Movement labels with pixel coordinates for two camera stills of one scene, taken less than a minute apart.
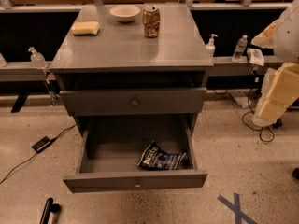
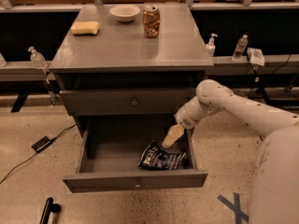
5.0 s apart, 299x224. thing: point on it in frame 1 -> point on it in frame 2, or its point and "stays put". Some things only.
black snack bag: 155,157 stays put
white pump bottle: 211,47 stays put
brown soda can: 151,21 stays put
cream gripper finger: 279,91 -> 187,116
